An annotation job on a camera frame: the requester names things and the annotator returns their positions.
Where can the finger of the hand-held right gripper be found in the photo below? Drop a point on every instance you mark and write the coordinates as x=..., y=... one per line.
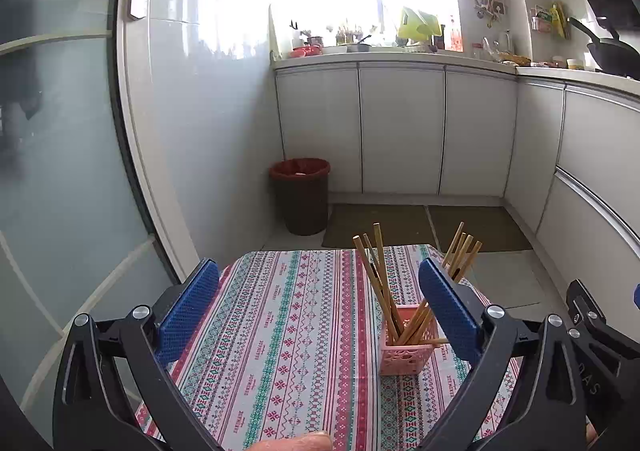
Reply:
x=595, y=323
x=637, y=296

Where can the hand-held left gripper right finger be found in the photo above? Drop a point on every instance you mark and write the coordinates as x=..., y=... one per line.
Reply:
x=447, y=311

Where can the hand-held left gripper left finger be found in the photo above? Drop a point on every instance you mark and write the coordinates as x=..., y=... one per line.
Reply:
x=190, y=311

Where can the bunch of bamboo chopsticks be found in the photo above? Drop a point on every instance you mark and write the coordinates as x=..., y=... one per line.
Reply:
x=412, y=328

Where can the pink perforated plastic basket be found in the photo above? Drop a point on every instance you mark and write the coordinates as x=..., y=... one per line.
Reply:
x=400, y=358

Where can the person's left hand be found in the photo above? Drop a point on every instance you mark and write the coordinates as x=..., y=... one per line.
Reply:
x=300, y=443

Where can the patterned red green tablecloth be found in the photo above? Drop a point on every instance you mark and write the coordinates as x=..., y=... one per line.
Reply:
x=280, y=341

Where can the olive floor mat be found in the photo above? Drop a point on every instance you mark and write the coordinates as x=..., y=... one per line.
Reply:
x=370, y=226
x=495, y=228

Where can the brown trash can red liner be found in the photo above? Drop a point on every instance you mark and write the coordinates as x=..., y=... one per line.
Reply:
x=302, y=206

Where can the white kitchen base cabinets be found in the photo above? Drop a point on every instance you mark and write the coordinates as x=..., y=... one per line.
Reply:
x=400, y=131

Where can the frosted glass door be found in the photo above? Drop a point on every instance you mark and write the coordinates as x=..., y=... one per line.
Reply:
x=60, y=156

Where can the yellow jar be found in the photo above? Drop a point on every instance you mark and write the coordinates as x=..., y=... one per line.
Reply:
x=575, y=64

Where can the black wok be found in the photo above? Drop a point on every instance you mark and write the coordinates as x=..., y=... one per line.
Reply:
x=615, y=53

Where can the white kitchen countertop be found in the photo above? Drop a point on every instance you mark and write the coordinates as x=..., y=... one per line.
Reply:
x=400, y=57

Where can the clear jug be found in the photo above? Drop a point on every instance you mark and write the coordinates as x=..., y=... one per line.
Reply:
x=507, y=43

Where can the red label bottle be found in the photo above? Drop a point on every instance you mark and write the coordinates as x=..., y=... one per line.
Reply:
x=455, y=36

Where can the metal pot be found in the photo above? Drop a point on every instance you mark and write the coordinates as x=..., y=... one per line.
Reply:
x=357, y=47

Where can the red bowl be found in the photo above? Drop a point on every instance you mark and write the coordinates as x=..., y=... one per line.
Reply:
x=307, y=51

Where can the yellow green plastic bag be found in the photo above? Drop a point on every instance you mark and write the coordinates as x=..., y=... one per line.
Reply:
x=417, y=23

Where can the hanging packets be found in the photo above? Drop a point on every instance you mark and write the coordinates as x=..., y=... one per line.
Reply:
x=555, y=18

